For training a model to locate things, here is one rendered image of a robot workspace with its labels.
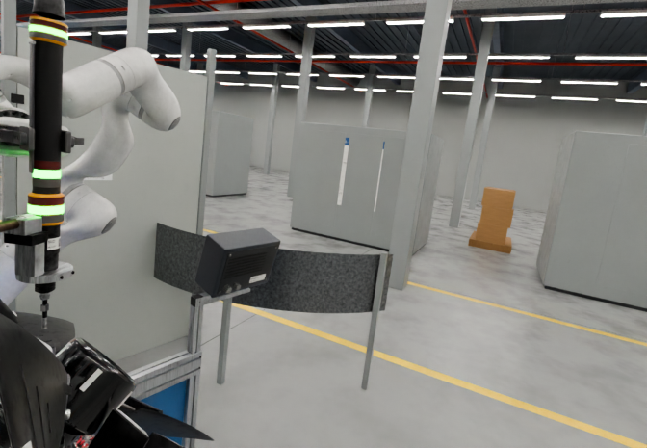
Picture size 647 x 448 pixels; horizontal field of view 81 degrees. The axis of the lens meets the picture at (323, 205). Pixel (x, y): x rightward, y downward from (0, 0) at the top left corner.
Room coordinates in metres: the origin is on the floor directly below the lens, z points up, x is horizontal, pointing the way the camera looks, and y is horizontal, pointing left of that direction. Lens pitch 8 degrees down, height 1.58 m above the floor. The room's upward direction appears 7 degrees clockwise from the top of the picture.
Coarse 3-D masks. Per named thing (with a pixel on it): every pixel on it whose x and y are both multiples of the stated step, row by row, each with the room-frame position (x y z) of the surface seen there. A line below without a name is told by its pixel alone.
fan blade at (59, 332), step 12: (24, 312) 0.73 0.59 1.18; (24, 324) 0.66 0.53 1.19; (36, 324) 0.68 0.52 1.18; (48, 324) 0.69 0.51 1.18; (60, 324) 0.72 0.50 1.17; (72, 324) 0.75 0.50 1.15; (36, 336) 0.63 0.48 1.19; (48, 336) 0.63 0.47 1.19; (60, 336) 0.65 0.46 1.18; (72, 336) 0.66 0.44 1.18; (60, 348) 0.60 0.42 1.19
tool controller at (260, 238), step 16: (208, 240) 1.23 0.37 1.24; (224, 240) 1.23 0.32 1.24; (240, 240) 1.27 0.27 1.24; (256, 240) 1.31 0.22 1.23; (272, 240) 1.36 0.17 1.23; (208, 256) 1.22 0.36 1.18; (224, 256) 1.18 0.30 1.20; (240, 256) 1.23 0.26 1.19; (256, 256) 1.30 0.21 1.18; (272, 256) 1.37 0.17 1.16; (208, 272) 1.22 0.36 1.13; (224, 272) 1.20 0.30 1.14; (240, 272) 1.26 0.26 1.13; (256, 272) 1.33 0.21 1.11; (208, 288) 1.22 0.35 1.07; (224, 288) 1.22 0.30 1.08; (240, 288) 1.26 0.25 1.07
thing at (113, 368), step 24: (72, 360) 0.48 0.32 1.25; (96, 360) 0.48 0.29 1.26; (72, 384) 0.46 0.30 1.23; (96, 384) 0.47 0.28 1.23; (120, 384) 0.49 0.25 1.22; (0, 408) 0.43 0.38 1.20; (72, 408) 0.45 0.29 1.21; (96, 408) 0.46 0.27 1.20; (0, 432) 0.40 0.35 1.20; (72, 432) 0.45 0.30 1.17; (96, 432) 0.48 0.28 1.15
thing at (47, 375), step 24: (0, 336) 0.26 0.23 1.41; (24, 336) 0.30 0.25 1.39; (0, 360) 0.25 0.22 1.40; (24, 360) 0.29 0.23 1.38; (48, 360) 0.34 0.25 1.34; (0, 384) 0.23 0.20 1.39; (24, 384) 0.27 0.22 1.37; (48, 384) 0.32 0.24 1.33; (24, 408) 0.25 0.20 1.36; (48, 408) 0.30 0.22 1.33; (24, 432) 0.24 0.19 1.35; (48, 432) 0.29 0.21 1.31
